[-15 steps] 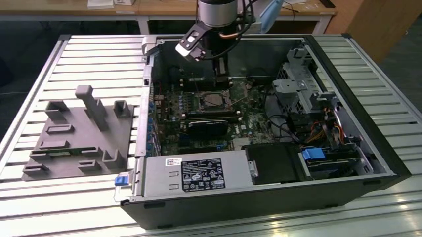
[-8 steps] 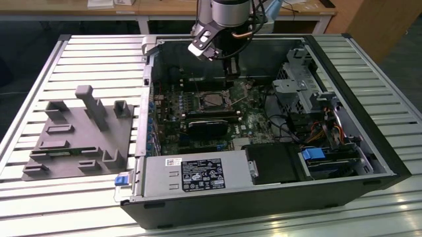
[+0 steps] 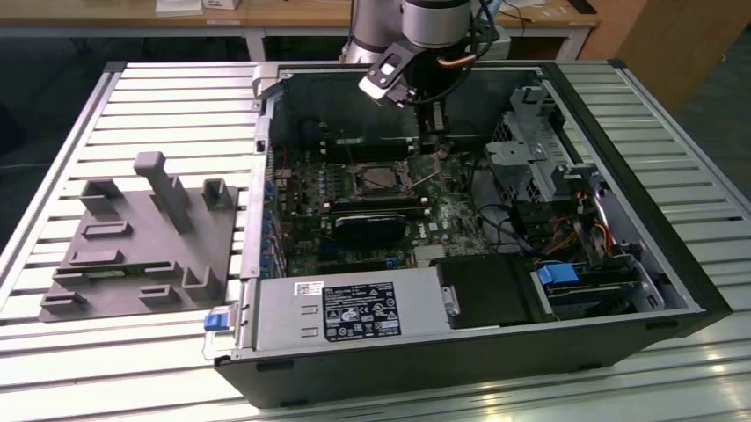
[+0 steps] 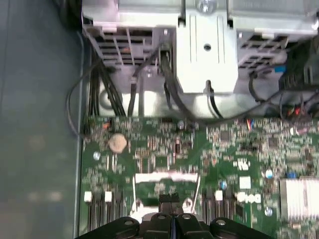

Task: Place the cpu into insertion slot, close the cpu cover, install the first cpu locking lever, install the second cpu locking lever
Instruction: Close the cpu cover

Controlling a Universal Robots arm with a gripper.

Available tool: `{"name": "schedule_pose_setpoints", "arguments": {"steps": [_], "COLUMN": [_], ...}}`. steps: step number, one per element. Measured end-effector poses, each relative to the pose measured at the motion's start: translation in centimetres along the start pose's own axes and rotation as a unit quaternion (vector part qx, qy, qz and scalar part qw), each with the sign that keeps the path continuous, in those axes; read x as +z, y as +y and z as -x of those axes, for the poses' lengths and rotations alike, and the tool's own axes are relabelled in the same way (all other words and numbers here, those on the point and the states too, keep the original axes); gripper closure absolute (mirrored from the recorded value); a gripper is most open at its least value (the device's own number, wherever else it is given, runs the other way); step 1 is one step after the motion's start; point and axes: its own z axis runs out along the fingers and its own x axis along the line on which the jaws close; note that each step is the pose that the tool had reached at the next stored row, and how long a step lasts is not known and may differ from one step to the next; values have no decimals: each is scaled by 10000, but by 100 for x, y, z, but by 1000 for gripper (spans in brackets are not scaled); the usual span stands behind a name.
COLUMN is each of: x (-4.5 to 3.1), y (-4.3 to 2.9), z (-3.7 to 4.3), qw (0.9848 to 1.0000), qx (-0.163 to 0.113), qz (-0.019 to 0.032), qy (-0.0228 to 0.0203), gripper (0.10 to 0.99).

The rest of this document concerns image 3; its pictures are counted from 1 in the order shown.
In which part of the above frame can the black disk bay cover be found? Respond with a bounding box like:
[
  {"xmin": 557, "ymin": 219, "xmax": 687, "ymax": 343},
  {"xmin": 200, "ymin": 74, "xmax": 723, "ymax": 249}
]
[{"xmin": 436, "ymin": 256, "xmax": 540, "ymax": 331}]

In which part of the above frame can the green motherboard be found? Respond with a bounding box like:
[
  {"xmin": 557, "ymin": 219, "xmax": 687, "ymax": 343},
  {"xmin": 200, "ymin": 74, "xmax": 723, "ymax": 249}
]
[{"xmin": 260, "ymin": 140, "xmax": 492, "ymax": 280}]

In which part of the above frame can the yellow wire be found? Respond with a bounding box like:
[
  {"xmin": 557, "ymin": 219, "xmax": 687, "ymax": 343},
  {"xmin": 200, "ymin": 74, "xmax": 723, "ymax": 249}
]
[{"xmin": 541, "ymin": 231, "xmax": 580, "ymax": 257}]

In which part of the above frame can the orange wire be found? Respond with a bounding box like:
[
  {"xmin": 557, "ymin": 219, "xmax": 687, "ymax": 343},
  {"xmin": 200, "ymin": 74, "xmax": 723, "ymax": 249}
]
[{"xmin": 589, "ymin": 221, "xmax": 616, "ymax": 259}]

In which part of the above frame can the looped black cable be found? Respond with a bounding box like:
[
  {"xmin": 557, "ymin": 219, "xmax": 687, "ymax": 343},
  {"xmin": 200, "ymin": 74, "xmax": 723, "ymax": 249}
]
[{"xmin": 473, "ymin": 202, "xmax": 536, "ymax": 258}]

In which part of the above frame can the silver power supply unit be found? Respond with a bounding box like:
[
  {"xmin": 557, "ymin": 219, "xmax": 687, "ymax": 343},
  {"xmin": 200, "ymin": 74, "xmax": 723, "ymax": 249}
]
[{"xmin": 244, "ymin": 266, "xmax": 456, "ymax": 353}]

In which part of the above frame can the grey parts rack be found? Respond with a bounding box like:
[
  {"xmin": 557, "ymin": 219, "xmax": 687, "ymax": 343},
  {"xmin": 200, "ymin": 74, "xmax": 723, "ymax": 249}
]
[{"xmin": 36, "ymin": 150, "xmax": 243, "ymax": 325}]

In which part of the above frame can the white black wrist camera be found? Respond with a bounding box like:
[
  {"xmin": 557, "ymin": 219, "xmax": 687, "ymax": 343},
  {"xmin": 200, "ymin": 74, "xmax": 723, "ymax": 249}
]
[{"xmin": 356, "ymin": 51, "xmax": 421, "ymax": 108}]

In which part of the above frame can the black PC case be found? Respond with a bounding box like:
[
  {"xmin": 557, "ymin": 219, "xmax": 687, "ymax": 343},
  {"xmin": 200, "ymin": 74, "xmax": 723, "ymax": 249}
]
[{"xmin": 201, "ymin": 59, "xmax": 735, "ymax": 409}]

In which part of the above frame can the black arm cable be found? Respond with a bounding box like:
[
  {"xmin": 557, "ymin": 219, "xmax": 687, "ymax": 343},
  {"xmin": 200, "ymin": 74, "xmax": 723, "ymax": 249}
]
[{"xmin": 409, "ymin": 0, "xmax": 501, "ymax": 106}]

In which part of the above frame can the silver chipset heat sink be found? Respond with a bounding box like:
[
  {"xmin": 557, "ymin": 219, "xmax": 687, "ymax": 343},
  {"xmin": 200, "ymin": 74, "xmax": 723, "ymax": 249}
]
[{"xmin": 413, "ymin": 245, "xmax": 448, "ymax": 266}]

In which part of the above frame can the black graphics card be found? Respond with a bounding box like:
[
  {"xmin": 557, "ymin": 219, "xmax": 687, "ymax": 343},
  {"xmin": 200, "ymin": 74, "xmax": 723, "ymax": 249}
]
[{"xmin": 332, "ymin": 212, "xmax": 409, "ymax": 246}]

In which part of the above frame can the wooden desk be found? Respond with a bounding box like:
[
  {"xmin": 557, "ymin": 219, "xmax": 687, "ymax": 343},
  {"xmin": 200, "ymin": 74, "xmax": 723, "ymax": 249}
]
[{"xmin": 0, "ymin": 0, "xmax": 600, "ymax": 62}]

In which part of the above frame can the CPU socket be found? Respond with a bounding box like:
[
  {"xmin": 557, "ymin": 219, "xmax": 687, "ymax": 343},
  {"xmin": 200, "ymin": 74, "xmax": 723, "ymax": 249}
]
[{"xmin": 348, "ymin": 161, "xmax": 413, "ymax": 201}]

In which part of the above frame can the blue plastic latch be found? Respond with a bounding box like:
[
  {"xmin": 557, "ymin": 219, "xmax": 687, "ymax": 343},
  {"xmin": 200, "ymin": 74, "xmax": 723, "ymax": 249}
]
[{"xmin": 201, "ymin": 306, "xmax": 231, "ymax": 331}]

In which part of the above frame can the silver topped CPU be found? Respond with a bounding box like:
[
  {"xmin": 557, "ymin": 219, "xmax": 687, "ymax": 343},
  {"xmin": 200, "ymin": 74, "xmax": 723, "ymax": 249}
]
[{"xmin": 361, "ymin": 169, "xmax": 399, "ymax": 189}]

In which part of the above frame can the hard disk in blue carrier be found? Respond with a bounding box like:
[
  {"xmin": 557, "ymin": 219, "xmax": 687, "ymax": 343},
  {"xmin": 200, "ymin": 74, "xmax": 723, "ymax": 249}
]
[{"xmin": 532, "ymin": 262, "xmax": 668, "ymax": 321}]

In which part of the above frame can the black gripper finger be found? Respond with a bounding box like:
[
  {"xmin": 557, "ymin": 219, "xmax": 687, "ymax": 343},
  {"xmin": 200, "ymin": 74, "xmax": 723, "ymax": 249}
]
[{"xmin": 416, "ymin": 101, "xmax": 451, "ymax": 156}]

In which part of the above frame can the metal socket cover frame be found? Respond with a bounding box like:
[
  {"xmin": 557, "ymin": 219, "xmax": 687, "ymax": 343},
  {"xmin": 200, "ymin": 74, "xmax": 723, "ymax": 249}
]
[{"xmin": 351, "ymin": 164, "xmax": 409, "ymax": 199}]

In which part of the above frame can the green RAM stick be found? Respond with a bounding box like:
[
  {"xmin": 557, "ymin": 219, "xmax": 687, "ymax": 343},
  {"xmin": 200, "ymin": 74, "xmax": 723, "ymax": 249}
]
[{"xmin": 81, "ymin": 266, "xmax": 148, "ymax": 279}]

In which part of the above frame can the wooden cabinet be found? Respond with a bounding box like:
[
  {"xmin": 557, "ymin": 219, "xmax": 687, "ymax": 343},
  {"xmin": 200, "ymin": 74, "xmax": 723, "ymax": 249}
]
[{"xmin": 577, "ymin": 0, "xmax": 751, "ymax": 114}]

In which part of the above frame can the silver metal drive cage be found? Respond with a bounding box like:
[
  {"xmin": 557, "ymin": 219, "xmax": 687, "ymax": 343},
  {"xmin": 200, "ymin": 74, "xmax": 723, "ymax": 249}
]
[{"xmin": 483, "ymin": 85, "xmax": 603, "ymax": 206}]

